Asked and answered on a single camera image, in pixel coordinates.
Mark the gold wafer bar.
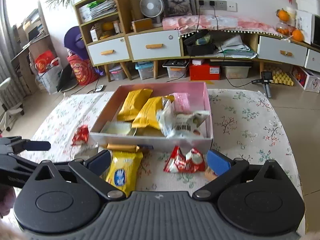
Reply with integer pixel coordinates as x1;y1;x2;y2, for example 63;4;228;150
107;144;140;153

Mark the yellow biscuit packet blue logo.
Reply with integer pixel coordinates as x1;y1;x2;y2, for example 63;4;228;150
106;151;143;197

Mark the red white candy bag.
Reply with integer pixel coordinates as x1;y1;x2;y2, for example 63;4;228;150
163;146;206;173

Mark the small red snack packet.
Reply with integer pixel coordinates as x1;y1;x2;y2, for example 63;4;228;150
72;125;89;146

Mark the white nut snack bag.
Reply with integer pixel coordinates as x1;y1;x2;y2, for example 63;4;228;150
157;101;210;138

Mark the yellow snack bag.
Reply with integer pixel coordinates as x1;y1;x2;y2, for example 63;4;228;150
131;95;175;130
117;88;153;121

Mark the pink clear snack packet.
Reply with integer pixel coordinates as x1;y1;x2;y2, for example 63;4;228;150
172;93;191;114

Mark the floral tablecloth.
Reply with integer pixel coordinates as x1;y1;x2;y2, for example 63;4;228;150
0;88;307;240

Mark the pink cardboard box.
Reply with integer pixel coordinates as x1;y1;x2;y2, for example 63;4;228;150
90;82;214;153

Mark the white shopping bag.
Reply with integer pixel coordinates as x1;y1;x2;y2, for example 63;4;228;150
35;50;62;94

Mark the red gift bag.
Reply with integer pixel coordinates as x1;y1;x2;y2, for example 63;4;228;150
67;54;99;86

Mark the red shoe box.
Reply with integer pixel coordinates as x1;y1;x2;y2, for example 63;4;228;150
189;62;221;81

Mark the clear storage bin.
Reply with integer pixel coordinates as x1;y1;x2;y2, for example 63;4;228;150
166;67;187;79

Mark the yellow egg tray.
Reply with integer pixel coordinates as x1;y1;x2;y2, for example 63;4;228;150
272;69;294;86

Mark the blue lid storage bin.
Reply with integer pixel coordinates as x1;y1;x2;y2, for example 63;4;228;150
135;61;153;80

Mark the purple plush toy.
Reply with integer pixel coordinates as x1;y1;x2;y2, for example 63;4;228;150
64;26;89;60

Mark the black storage basket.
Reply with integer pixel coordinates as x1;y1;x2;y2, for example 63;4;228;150
182;30;217;56

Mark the colorful toy box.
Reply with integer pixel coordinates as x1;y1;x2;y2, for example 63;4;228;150
291;66;320;93

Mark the long wooden tv cabinet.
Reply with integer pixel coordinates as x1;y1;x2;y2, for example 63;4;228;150
127;28;319;72

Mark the brown cardboard box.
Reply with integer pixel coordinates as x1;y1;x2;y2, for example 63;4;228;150
131;18;153;33

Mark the pink cloth runner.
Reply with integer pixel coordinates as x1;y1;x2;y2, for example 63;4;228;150
162;15;280;36

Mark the wooden shelf cabinet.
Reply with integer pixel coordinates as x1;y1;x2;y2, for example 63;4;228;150
74;0;132;80

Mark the orange fruit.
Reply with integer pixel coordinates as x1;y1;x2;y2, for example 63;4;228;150
292;29;304;42
276;9;291;22

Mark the white desk fan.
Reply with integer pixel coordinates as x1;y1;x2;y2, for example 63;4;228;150
139;0;164;27

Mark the microwave oven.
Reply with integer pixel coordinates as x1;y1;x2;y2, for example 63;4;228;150
295;10;320;47

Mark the black handheld camera gimbal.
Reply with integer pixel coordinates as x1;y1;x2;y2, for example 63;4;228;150
251;71;273;98

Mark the wall power socket strip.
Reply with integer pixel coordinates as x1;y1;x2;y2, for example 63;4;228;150
198;0;238;12

